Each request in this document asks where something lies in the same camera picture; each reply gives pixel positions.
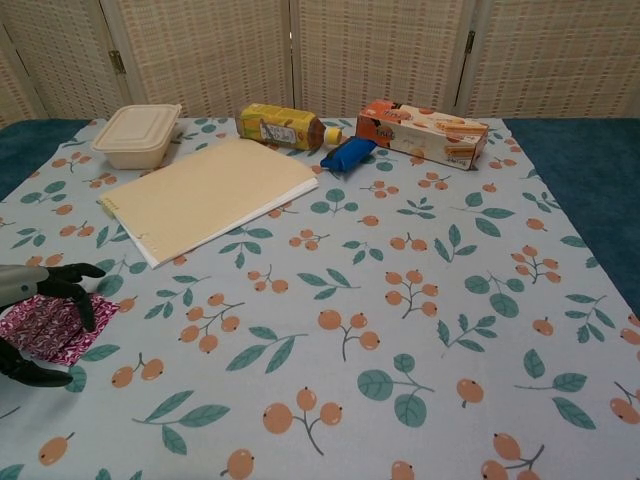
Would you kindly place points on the cream cover notebook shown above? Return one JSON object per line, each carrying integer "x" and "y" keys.
{"x": 210, "y": 195}

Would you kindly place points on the orange white biscuit box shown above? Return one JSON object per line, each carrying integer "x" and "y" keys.
{"x": 425, "y": 135}

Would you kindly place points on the beige lidded lunch box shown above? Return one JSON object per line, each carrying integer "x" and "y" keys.
{"x": 132, "y": 137}

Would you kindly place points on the woven bamboo folding screen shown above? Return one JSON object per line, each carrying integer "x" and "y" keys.
{"x": 350, "y": 50}

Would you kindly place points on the tea bottle yellow label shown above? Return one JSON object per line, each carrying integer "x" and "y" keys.
{"x": 280, "y": 127}

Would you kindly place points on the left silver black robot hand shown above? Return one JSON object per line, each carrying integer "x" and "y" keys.
{"x": 20, "y": 285}

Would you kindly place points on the floral fruit print tablecloth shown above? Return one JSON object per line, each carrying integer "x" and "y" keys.
{"x": 350, "y": 325}

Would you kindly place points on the blue snack packet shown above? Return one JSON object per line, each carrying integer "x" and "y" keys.
{"x": 346, "y": 155}

